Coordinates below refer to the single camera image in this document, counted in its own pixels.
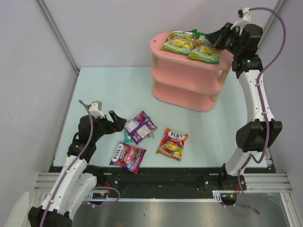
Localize purple candy bag face-down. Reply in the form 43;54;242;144
124;111;158;145

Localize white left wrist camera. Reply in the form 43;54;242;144
89;101;105;119

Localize aluminium corner post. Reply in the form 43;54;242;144
242;0;286;71
35;0;80;75

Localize purple Fox's berries candy bag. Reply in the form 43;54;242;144
110;142;146;174

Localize green spring tea candy bag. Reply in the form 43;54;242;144
161;29;197;55

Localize orange Fox's fruits candy bag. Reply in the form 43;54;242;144
156;128;188;161

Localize right aluminium corner post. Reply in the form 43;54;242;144
242;0;286;71

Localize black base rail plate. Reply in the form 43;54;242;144
89;166;247;199

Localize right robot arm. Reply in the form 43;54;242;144
206;22;283;185

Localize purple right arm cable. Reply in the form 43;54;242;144
236;7;288;215

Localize green Fox's candy bag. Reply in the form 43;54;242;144
188;32;221;64

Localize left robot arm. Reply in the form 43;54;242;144
28;110;127;227

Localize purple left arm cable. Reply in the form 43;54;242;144
39;99;121;227

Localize left aluminium corner post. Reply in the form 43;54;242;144
35;0;80;75

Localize pink three-tier shelf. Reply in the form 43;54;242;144
150;33;233;112

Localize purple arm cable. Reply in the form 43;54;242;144
236;7;288;215
39;99;121;227

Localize teal Fox's candy bag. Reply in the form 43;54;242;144
124;131;154;143

